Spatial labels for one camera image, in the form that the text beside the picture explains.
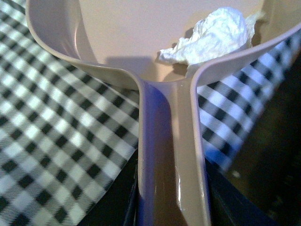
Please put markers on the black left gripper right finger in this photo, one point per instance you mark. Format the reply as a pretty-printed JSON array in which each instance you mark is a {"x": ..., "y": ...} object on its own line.
[{"x": 229, "y": 207}]

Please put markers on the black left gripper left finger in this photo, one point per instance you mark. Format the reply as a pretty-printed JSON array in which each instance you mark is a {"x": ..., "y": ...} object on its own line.
[{"x": 118, "y": 205}]

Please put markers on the beige plastic dustpan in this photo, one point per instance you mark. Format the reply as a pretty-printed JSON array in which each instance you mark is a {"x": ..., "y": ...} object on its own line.
[{"x": 117, "y": 41}]

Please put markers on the black white checkered bedsheet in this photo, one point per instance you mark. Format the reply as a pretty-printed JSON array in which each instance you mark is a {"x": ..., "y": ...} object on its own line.
[{"x": 65, "y": 136}]

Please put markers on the crumpled white tissue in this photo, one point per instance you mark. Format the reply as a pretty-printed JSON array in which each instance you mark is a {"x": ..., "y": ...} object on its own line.
[{"x": 222, "y": 32}]

